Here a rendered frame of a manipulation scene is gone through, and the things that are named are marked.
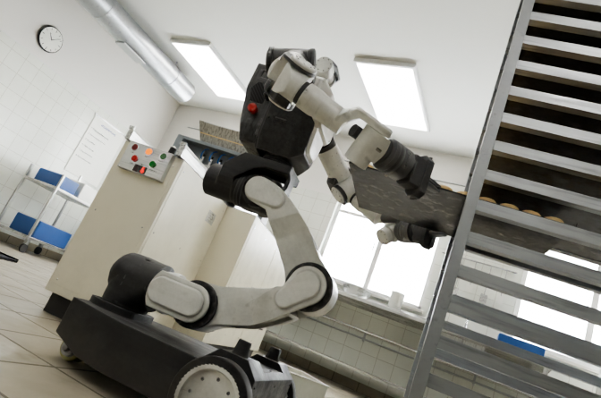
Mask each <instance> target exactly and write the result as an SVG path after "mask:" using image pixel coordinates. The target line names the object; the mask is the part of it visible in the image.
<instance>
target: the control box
mask: <svg viewBox="0 0 601 398"><path fill-rule="evenodd" d="M133 144H137V145H138V148H137V149H136V150H133V149H132V148H131V147H132V145H133ZM148 148H151V149H152V153H151V154H150V155H147V154H146V150H147V149H148ZM163 153H165V154H166V158H165V159H161V158H160V155H161V154H163ZM134 155H136V156H137V157H138V160H137V161H132V160H131V157H132V156H134ZM175 158H176V156H175V155H174V154H171V153H168V152H165V151H163V150H160V149H157V148H152V147H150V146H147V145H144V144H141V143H138V142H135V141H132V140H131V142H130V144H129V145H128V147H127V149H126V150H125V152H124V154H123V156H122V158H121V160H120V162H119V164H118V165H117V166H119V167H120V168H122V169H124V170H127V171H129V172H132V173H135V174H139V175H142V176H145V177H147V178H149V179H152V180H155V181H158V182H163V181H164V179H165V177H166V175H167V173H168V171H169V169H170V167H171V165H172V163H173V161H174V160H175ZM151 161H155V162H156V165H155V166H154V167H150V166H149V163H150V162H151ZM136 165H138V166H139V168H138V170H136V169H137V168H136V167H135V166H136ZM142 167H145V170H144V168H143V170H144V172H143V171H141V170H142ZM134 168H136V169H135V170H136V171H135V170H134ZM140 171H141V172H143V173H141V172H140Z"/></svg>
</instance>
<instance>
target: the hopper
mask: <svg viewBox="0 0 601 398"><path fill-rule="evenodd" d="M199 134H200V140H201V141H204V142H207V143H210V144H213V145H216V146H218V147H222V148H227V149H230V150H232V151H236V152H239V153H245V152H247V153H248V151H247V150H246V148H245V147H244V146H243V145H242V143H241V141H240V140H239V135H240V132H239V131H234V130H231V129H228V128H225V127H222V126H219V125H215V124H212V123H207V122H204V121H201V120H199Z"/></svg>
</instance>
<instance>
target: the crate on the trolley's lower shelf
mask: <svg viewBox="0 0 601 398"><path fill-rule="evenodd" d="M36 220H37V219H35V218H33V217H30V216H27V215H24V214H23V213H20V212H18V213H17V215H16V216H15V218H14V219H13V221H12V223H11V224H10V226H9V227H10V228H12V229H13V230H16V231H18V232H20V233H24V234H26V235H28V234H29V232H30V229H31V228H32V226H33V225H34V224H35V222H36ZM30 237H32V238H35V239H38V240H40V241H43V242H46V243H49V244H51V245H54V246H56V247H58V248H61V249H64V248H65V246H66V245H67V243H68V241H69V240H70V238H71V237H72V235H71V234H70V233H67V232H65V231H63V230H60V229H58V228H56V227H54V226H52V225H50V224H46V223H44V222H42V221H39V223H38V225H37V227H36V229H35V230H34V232H33V234H32V235H31V236H30Z"/></svg>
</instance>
